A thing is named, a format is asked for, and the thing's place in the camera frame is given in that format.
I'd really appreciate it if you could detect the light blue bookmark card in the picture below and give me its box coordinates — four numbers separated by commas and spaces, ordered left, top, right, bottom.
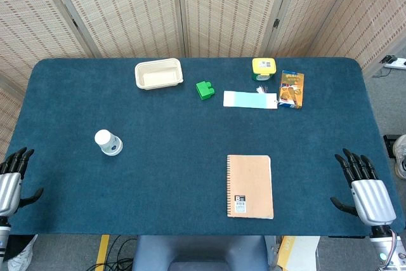
223, 90, 278, 110

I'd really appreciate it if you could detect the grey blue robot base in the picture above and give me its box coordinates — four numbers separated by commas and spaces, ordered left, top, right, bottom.
131, 235, 270, 271

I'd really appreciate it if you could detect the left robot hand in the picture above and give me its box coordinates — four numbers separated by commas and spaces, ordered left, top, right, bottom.
0, 147, 44, 218

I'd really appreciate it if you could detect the orange snack box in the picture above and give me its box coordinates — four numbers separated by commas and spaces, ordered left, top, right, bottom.
278, 69, 305, 110

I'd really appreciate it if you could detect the green toy brick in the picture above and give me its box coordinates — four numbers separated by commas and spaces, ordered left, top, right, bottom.
195, 80, 216, 101

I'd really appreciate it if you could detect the yellow cardboard box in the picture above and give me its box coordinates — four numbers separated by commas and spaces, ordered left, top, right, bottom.
275, 235, 320, 271

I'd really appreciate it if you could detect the yellow lidded jar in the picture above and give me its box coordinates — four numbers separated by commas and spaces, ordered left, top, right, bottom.
251, 57, 277, 83

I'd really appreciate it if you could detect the woven folding screen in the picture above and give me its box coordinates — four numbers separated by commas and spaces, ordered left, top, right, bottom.
0, 0, 406, 154

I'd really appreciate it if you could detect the brown spiral notebook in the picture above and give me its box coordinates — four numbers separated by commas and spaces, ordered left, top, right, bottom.
226, 154, 275, 220

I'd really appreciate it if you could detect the black cable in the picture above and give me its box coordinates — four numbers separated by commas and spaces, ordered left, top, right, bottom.
86, 235, 138, 271

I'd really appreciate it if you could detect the blue table cloth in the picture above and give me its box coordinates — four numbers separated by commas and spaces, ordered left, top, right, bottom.
5, 57, 404, 237

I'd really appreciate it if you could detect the white power strip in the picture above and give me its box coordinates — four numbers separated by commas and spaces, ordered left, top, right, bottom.
381, 55, 406, 70

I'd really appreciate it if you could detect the black box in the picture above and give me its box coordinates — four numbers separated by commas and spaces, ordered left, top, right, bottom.
383, 134, 399, 159

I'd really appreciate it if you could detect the beige food container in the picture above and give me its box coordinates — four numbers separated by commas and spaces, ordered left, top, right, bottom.
134, 58, 185, 89

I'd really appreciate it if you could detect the white paper cup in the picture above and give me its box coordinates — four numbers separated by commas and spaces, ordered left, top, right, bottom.
94, 129, 124, 157

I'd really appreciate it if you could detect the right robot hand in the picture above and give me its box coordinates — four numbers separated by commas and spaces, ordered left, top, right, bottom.
330, 148, 397, 228

